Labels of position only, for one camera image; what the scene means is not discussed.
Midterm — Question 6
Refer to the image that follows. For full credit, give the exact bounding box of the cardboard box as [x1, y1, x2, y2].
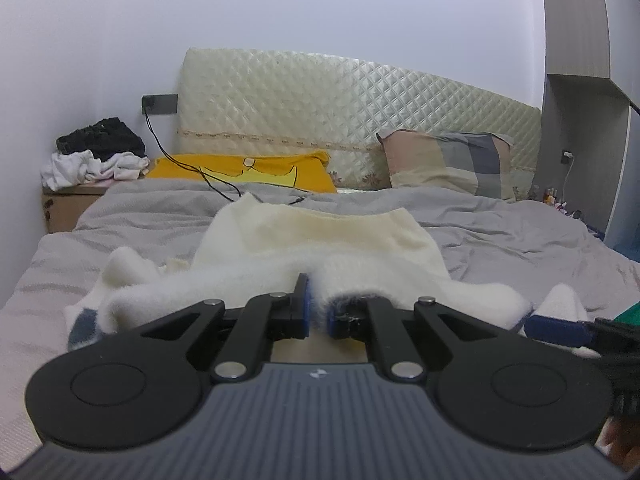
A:
[41, 180, 118, 235]

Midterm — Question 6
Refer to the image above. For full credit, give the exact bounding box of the dark wall socket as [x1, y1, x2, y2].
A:
[141, 94, 178, 115]

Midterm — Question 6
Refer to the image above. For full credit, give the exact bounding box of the yellow pillow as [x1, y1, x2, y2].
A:
[145, 151, 338, 194]

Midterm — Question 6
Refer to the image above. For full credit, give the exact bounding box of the white blue striped fluffy sweater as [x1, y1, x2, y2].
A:
[65, 192, 591, 353]

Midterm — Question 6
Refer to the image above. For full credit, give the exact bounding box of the black charging cable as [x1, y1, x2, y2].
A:
[142, 102, 308, 206]

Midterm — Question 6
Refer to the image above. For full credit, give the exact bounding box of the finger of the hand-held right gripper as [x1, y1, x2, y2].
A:
[527, 312, 596, 350]

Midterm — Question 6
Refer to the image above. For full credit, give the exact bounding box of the light dotted bed sheet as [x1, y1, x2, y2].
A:
[0, 232, 118, 466]

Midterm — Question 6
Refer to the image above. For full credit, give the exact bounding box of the white charger with cable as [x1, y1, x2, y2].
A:
[561, 149, 577, 206]

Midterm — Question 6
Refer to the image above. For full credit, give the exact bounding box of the plaid pillow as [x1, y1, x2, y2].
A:
[376, 129, 516, 202]

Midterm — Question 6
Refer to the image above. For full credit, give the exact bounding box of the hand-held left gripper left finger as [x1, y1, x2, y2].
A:
[127, 272, 313, 382]

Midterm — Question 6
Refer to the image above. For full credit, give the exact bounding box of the grey cabinet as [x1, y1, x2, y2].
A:
[540, 0, 640, 263]

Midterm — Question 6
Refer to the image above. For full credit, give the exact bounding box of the cream quilted headboard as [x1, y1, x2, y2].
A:
[175, 48, 543, 198]

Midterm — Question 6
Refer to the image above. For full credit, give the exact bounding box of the black clothes pile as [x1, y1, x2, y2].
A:
[55, 117, 147, 161]

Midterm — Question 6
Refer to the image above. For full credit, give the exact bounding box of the white clothes pile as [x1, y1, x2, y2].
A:
[41, 150, 151, 192]

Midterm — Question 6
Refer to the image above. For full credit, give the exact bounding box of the dark blue cloth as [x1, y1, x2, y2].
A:
[602, 232, 640, 263]

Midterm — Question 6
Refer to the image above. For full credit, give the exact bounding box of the person's right hand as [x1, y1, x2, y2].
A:
[600, 410, 640, 472]

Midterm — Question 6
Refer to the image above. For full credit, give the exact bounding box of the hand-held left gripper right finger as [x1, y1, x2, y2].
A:
[325, 294, 506, 384]

